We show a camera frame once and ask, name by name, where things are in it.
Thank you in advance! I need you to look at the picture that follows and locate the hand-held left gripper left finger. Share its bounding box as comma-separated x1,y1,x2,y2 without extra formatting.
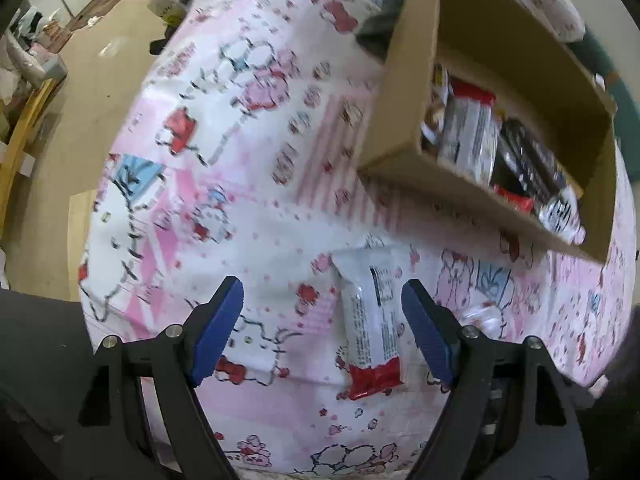
77,276,246,480

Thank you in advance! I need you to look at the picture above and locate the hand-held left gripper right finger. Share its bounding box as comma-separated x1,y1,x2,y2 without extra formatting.
400,279,596,480

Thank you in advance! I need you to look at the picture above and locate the white red snack packet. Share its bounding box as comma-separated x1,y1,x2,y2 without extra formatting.
331,247,405,402
439,79,498,183

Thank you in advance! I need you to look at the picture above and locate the dark brown snack packet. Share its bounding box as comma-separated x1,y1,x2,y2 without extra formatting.
492,119,568,201

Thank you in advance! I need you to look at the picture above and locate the cardboard box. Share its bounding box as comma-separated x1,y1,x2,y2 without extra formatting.
357,0,618,263

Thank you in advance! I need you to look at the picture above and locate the blue yellow snack bag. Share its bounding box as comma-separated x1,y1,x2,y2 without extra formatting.
420,62,451,153

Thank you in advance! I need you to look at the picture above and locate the clear plastic wrapper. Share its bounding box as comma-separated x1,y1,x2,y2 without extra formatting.
457,302,503,341

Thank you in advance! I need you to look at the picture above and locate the pink printed blanket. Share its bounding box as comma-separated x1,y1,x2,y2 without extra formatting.
77,0,640,476

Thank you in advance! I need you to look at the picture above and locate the white black snack packet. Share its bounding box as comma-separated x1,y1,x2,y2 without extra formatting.
537,187,587,246

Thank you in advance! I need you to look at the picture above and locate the dark cloth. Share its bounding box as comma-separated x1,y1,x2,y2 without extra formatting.
355,0,408,61

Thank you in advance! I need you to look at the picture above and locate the teal box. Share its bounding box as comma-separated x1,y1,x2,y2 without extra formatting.
567,27,633,141

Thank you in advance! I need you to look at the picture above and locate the plastic bag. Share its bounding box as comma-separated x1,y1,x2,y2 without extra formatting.
147,0,195,27

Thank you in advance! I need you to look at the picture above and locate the pile of cloths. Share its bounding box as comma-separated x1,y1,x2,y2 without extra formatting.
0,10,68,106

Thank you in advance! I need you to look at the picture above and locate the white printed pillow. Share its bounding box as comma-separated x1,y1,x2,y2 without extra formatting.
480,0,587,43

